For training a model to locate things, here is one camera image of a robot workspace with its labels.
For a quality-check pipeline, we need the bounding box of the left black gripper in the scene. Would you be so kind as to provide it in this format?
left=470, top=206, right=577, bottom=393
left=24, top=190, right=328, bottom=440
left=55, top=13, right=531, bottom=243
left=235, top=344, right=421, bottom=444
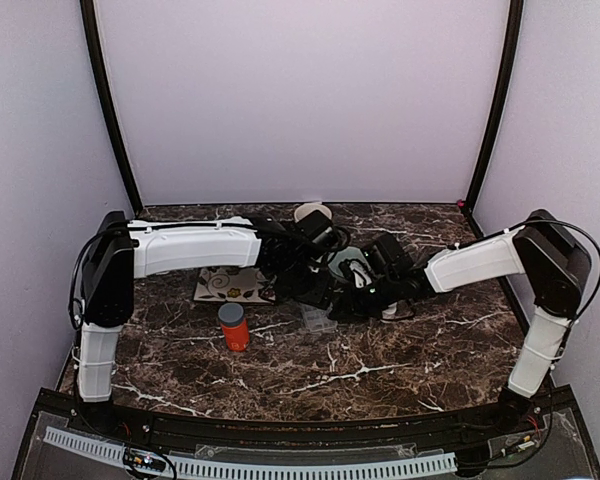
left=273, top=259, right=338, bottom=310

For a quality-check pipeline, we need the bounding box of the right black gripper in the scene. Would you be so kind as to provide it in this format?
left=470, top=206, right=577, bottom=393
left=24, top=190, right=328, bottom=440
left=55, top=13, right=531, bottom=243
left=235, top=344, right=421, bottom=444
left=330, top=272, right=401, bottom=322

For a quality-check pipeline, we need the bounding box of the clear plastic pill organizer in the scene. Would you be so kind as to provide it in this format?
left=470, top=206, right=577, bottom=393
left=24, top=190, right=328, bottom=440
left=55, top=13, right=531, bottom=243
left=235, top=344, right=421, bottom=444
left=299, top=303, right=338, bottom=333

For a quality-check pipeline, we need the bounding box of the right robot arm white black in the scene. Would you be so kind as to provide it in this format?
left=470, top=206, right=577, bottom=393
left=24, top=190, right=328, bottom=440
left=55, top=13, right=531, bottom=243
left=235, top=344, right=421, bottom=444
left=329, top=209, right=592, bottom=434

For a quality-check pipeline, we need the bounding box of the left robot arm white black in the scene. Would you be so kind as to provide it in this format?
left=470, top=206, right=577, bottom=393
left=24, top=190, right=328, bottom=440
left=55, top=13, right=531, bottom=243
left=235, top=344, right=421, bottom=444
left=68, top=211, right=349, bottom=436

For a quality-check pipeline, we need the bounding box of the small white pill bottle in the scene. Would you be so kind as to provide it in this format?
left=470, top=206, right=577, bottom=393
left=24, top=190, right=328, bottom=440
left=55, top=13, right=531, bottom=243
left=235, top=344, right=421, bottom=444
left=380, top=304, right=401, bottom=322

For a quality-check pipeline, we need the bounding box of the celadon bowl on table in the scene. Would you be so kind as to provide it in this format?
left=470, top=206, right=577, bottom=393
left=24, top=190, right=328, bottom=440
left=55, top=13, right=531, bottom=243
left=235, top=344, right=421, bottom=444
left=328, top=247, right=368, bottom=280

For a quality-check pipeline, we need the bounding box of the cream ceramic mug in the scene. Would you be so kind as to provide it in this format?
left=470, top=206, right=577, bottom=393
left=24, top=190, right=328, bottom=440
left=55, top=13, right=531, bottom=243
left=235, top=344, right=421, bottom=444
left=293, top=202, right=333, bottom=222

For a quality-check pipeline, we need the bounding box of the orange bottle grey cap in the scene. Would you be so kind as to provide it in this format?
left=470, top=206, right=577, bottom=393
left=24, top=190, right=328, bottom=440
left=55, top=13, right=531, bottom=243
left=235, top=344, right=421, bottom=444
left=218, top=302, right=250, bottom=352

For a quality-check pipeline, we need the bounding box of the square floral ceramic tray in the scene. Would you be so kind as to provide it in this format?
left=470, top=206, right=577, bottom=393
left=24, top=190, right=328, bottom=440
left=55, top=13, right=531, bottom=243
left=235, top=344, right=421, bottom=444
left=193, top=267, right=276, bottom=304

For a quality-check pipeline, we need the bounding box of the small circuit board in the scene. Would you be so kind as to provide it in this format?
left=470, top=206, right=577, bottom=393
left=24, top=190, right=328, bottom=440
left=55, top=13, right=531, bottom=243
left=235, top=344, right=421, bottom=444
left=123, top=449, right=167, bottom=472

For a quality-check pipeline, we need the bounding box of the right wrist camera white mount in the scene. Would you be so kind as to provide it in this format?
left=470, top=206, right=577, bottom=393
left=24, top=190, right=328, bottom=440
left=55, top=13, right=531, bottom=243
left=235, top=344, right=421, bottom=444
left=339, top=259, right=373, bottom=289

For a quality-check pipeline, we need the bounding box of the white slotted cable duct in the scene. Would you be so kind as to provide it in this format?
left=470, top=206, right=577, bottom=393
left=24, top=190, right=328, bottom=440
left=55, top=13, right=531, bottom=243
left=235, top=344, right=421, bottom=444
left=42, top=427, right=458, bottom=479

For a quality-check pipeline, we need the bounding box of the black front table rail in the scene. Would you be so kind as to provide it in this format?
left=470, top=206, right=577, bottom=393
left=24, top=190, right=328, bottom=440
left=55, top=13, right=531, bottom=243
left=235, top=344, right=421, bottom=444
left=105, top=401, right=501, bottom=449

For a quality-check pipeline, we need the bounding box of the right black frame post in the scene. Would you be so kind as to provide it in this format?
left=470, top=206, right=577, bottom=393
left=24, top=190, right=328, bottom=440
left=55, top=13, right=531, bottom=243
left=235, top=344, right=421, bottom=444
left=464, top=0, right=524, bottom=213

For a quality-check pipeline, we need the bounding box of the black frame post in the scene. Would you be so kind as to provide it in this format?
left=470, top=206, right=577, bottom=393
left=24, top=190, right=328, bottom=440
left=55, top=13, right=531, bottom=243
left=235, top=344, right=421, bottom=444
left=79, top=0, right=144, bottom=214
left=464, top=0, right=524, bottom=213

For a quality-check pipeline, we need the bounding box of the left black frame post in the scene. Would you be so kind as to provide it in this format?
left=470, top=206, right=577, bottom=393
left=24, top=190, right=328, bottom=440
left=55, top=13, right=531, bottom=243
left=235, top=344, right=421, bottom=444
left=79, top=0, right=144, bottom=214

